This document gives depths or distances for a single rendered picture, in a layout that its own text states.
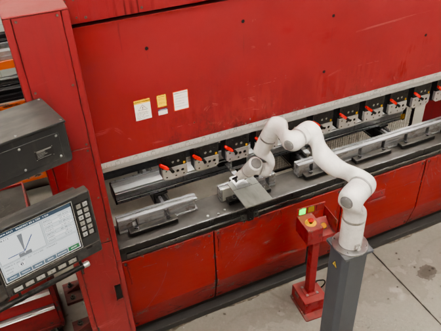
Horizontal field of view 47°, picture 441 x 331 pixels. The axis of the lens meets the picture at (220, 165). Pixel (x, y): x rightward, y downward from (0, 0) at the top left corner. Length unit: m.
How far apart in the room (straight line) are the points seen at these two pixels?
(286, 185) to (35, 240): 1.71
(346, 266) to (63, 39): 1.77
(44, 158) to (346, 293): 1.75
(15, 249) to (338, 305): 1.75
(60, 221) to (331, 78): 1.79
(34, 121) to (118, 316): 1.51
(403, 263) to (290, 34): 2.13
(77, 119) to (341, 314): 1.81
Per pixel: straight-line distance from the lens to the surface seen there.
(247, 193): 3.08
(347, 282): 2.88
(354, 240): 2.71
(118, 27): 2.46
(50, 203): 2.23
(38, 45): 2.20
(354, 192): 2.47
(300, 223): 3.24
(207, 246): 3.23
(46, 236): 2.29
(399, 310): 3.89
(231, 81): 2.79
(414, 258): 4.27
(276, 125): 2.60
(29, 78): 2.24
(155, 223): 3.06
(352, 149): 3.59
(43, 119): 2.11
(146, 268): 3.16
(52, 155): 2.12
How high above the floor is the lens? 2.93
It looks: 36 degrees down
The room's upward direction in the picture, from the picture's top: 2 degrees counter-clockwise
